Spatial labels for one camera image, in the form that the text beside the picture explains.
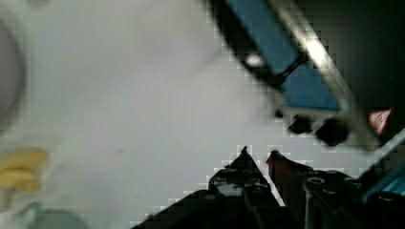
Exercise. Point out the black toaster oven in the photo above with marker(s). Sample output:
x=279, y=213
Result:
x=336, y=67

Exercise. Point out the grey round plate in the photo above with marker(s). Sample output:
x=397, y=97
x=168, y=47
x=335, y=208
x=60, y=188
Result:
x=12, y=75

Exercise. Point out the peeled toy banana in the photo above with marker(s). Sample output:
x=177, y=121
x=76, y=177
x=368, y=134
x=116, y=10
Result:
x=18, y=170

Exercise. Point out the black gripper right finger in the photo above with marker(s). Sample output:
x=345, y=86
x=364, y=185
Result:
x=331, y=199

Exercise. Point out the blue aluminium frame rail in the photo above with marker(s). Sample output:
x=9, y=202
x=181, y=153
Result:
x=386, y=171

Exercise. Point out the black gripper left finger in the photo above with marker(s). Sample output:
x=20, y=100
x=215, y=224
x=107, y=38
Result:
x=237, y=197

